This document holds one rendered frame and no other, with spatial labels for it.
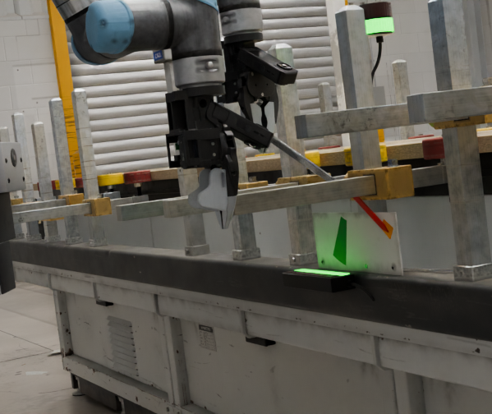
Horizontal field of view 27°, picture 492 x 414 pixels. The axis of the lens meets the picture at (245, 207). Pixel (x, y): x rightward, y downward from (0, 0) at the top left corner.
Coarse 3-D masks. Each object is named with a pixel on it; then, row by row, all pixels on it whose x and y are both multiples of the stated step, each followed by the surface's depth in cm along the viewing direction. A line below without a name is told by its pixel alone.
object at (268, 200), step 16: (368, 176) 164; (416, 176) 168; (432, 176) 169; (256, 192) 155; (272, 192) 156; (288, 192) 157; (304, 192) 159; (320, 192) 160; (336, 192) 161; (352, 192) 163; (368, 192) 164; (240, 208) 154; (256, 208) 155; (272, 208) 156
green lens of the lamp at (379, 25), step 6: (378, 18) 168; (384, 18) 168; (390, 18) 169; (366, 24) 169; (372, 24) 168; (378, 24) 168; (384, 24) 168; (390, 24) 169; (366, 30) 169; (372, 30) 168; (378, 30) 168; (384, 30) 168; (390, 30) 169
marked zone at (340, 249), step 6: (342, 222) 175; (342, 228) 175; (342, 234) 176; (336, 240) 178; (342, 240) 176; (336, 246) 178; (342, 246) 176; (336, 252) 178; (342, 252) 176; (336, 258) 178; (342, 258) 177
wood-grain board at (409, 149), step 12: (480, 132) 238; (396, 144) 213; (408, 144) 189; (420, 144) 186; (480, 144) 171; (264, 156) 350; (276, 156) 285; (324, 156) 216; (336, 156) 212; (396, 156) 193; (408, 156) 189; (420, 156) 186; (156, 168) 430; (168, 168) 330; (204, 168) 273; (252, 168) 247; (264, 168) 241; (276, 168) 236; (156, 180) 305
